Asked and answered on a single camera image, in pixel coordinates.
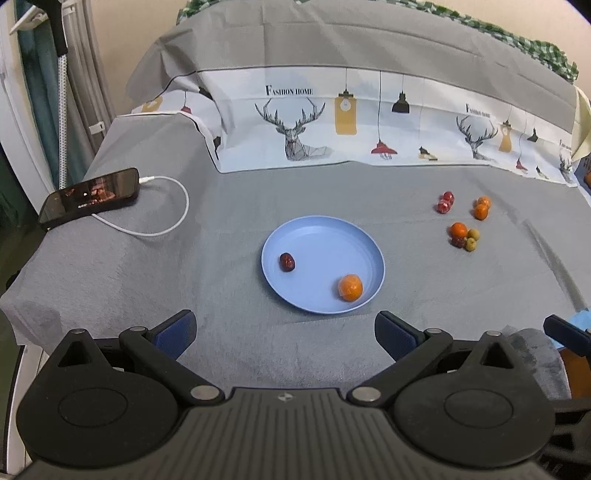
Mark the black smartphone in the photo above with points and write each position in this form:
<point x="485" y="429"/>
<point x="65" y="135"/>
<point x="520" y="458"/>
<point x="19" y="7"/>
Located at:
<point x="87" y="196"/>

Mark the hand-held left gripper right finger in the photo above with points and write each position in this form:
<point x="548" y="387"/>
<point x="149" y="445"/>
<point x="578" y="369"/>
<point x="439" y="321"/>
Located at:
<point x="396" y="332"/>

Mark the pale yellow cloth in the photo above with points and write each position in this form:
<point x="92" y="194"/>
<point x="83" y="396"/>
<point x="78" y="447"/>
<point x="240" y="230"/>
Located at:
<point x="582" y="124"/>

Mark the blue cloth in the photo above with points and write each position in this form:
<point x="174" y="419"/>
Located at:
<point x="581" y="318"/>

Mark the red date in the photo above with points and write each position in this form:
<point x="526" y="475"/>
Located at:
<point x="458" y="241"/>
<point x="286" y="262"/>

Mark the green checked blanket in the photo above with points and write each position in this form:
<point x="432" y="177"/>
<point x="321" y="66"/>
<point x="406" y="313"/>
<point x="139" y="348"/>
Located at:
<point x="554" y="55"/>

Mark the plastic-wrapped orange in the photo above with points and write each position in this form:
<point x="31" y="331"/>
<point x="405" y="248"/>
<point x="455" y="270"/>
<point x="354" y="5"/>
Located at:
<point x="350" y="287"/>

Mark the grey deer print bedsheet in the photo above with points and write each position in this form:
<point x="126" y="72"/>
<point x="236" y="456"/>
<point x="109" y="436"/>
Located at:
<point x="231" y="286"/>

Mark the teal curtain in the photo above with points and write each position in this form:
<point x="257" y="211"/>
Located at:
<point x="39" y="92"/>

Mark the blue plate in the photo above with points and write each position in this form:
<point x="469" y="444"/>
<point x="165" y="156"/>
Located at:
<point x="323" y="249"/>

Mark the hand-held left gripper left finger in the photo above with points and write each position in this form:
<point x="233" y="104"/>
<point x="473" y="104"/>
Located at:
<point x="174" y="332"/>

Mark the yellow-green jujube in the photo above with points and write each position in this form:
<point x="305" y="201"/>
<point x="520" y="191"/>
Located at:
<point x="474" y="234"/>
<point x="470" y="245"/>

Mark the grey fleece cloth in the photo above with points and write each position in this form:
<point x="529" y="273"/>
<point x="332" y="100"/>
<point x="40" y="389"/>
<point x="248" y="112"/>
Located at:
<point x="535" y="360"/>

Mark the beige curtain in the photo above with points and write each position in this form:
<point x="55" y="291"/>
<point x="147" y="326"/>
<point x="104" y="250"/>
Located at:
<point x="90" y="60"/>

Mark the person's right forearm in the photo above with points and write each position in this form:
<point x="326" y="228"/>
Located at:
<point x="575" y="371"/>

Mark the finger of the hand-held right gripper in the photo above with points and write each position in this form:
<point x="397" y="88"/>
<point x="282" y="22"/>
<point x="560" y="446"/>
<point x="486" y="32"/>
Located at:
<point x="565" y="332"/>

